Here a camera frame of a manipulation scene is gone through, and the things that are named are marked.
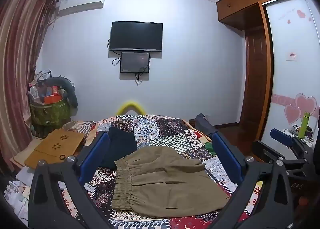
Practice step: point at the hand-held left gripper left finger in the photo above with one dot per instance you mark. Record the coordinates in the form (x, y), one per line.
(96, 156)

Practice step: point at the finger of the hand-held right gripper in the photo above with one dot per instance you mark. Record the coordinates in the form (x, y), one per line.
(285, 137)

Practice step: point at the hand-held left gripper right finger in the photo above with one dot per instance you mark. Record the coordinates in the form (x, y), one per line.
(226, 156)

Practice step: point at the olive green pants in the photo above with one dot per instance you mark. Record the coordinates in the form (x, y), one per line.
(162, 181)

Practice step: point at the white bedside cabinet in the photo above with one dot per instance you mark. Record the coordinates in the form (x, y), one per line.
(287, 132)

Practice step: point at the green drinking bottle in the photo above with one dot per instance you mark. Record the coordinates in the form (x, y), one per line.
(303, 125)

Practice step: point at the dark navy folded garment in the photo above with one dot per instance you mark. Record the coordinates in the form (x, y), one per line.
(122, 144)

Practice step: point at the dark blue bag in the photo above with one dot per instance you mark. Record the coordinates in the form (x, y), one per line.
(203, 121)

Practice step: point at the wooden lap desk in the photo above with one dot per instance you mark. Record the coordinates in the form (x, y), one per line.
(50, 147)

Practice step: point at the yellow curved object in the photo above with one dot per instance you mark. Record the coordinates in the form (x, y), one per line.
(130, 107)

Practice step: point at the patchwork printed bedspread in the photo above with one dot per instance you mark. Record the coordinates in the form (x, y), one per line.
(162, 131)

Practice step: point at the red and white door label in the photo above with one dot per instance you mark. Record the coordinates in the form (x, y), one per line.
(291, 56)

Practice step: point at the pile of papers and cloths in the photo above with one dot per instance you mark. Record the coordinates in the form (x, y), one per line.
(17, 191)

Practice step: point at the striped red curtain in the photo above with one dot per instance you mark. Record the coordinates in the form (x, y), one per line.
(17, 68)

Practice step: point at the white air conditioner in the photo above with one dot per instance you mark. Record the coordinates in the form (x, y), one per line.
(81, 1)

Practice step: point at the small black wall monitor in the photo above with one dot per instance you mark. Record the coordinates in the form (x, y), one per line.
(135, 62)

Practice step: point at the large black wall television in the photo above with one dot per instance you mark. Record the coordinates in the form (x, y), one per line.
(136, 35)

